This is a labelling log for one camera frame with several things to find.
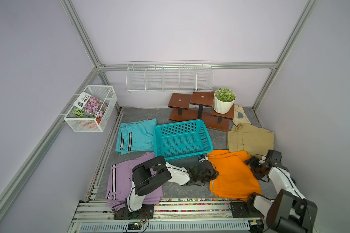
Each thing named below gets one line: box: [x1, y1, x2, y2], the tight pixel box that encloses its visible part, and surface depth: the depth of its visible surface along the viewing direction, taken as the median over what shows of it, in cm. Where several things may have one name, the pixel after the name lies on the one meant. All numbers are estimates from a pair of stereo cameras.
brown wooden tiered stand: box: [167, 91, 235, 132], surface depth 104 cm
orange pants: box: [207, 149, 263, 201], surface depth 84 cm
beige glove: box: [232, 104, 252, 127], surface depth 117 cm
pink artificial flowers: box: [83, 96, 109, 119], surface depth 76 cm
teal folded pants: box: [115, 117, 158, 155], surface depth 101 cm
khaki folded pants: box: [227, 123, 275, 157], surface depth 101 cm
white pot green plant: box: [212, 86, 237, 115], surface depth 90 cm
